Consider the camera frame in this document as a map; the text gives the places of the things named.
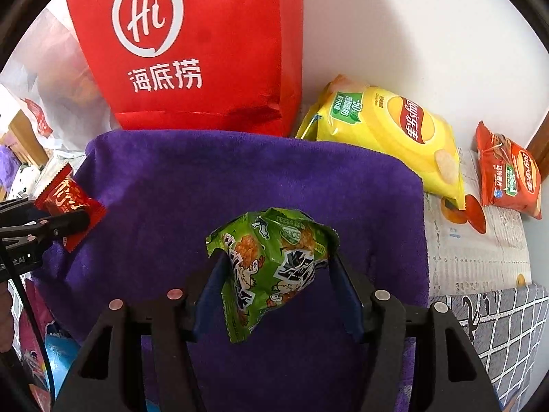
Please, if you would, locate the white newsprint cloth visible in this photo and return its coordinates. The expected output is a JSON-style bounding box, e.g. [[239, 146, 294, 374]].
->
[[422, 146, 533, 298]]

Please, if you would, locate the wooden door frame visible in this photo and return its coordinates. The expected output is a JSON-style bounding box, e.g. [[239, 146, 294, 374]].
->
[[527, 109, 549, 181]]

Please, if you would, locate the white plastic bag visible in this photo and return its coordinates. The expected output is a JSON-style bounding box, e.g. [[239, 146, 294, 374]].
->
[[0, 0, 124, 160]]

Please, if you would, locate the orange chips bag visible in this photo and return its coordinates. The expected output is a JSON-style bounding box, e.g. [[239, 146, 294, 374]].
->
[[474, 120, 544, 220]]

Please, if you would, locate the red candy packet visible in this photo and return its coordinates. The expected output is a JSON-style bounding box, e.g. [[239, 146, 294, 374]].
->
[[33, 165, 107, 253]]

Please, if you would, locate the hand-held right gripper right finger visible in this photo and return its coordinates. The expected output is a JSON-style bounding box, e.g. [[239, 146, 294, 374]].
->
[[327, 249, 502, 412]]

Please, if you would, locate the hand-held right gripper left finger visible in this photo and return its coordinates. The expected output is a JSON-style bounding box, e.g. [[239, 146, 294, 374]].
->
[[51, 251, 228, 412]]

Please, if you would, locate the red paper bag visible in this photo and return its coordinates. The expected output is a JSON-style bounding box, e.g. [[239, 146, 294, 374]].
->
[[64, 0, 306, 138]]

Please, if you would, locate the wooden headboard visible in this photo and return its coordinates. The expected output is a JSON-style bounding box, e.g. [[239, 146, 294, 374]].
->
[[8, 111, 49, 168]]

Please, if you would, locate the yellow chips bag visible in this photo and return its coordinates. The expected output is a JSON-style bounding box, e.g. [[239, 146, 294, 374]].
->
[[295, 74, 469, 212]]

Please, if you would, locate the purple towel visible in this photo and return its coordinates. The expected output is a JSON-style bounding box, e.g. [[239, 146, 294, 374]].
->
[[32, 130, 432, 412]]

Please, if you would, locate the white polka dot pillow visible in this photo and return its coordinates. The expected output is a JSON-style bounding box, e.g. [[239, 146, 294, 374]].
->
[[9, 164, 44, 202]]

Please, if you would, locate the green snack packet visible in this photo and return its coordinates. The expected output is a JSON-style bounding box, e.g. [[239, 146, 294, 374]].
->
[[206, 207, 340, 344]]

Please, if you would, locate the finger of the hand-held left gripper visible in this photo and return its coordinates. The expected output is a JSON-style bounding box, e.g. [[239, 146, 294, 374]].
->
[[0, 211, 92, 243], [0, 197, 33, 213]]

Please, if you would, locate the black cable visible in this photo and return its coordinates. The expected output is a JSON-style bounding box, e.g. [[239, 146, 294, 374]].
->
[[6, 277, 58, 402]]

